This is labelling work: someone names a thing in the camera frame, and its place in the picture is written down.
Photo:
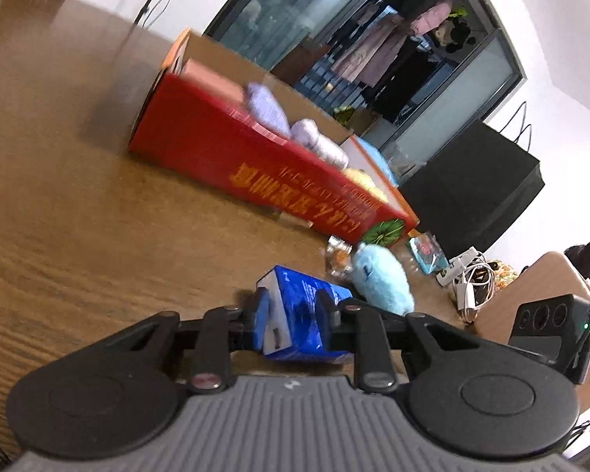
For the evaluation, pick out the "white power strip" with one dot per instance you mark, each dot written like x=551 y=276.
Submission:
x=455 y=264

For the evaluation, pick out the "clear snack wrapper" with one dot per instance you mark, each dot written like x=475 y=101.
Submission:
x=338 y=255

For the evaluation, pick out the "red cardboard box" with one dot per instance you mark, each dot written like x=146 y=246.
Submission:
x=255 y=177

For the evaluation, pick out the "floral patterned cloth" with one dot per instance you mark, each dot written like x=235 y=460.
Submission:
x=501 y=273

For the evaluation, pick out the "balcony railing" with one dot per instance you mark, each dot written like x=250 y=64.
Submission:
x=319 y=81

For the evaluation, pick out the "purple cloth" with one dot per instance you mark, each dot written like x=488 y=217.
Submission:
x=319 y=142
x=270 y=108

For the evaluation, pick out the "light blue tissue pack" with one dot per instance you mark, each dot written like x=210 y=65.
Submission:
x=376 y=160

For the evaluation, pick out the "black paper bag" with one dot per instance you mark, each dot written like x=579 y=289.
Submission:
x=472 y=187

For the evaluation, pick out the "dark fluffy object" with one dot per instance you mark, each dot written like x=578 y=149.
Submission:
x=586 y=260

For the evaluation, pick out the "pink hanging jacket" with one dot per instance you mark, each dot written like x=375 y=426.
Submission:
x=430 y=18

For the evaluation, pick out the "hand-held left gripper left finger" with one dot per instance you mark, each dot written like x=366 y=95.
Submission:
x=262 y=317

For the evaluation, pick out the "dark blue tissue pack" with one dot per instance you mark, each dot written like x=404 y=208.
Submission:
x=300 y=319

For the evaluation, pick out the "dark hanging hats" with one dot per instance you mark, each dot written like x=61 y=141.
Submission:
x=452 y=34

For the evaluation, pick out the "light blue plush toy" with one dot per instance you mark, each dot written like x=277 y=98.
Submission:
x=383 y=280

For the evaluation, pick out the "yellow soft toy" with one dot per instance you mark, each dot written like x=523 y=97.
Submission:
x=364 y=182

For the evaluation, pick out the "pink and blue packet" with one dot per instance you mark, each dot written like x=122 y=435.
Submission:
x=425 y=253

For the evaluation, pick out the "pink hanging robe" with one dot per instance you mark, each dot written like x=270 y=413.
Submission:
x=368 y=49

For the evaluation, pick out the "person's right forearm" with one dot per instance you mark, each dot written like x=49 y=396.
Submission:
x=531 y=285

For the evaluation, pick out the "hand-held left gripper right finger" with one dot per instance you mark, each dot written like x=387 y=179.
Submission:
x=346 y=312

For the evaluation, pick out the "sliding glass door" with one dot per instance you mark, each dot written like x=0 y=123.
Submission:
x=300 y=14

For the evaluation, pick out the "black hanging trousers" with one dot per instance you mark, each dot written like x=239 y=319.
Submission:
x=408 y=78

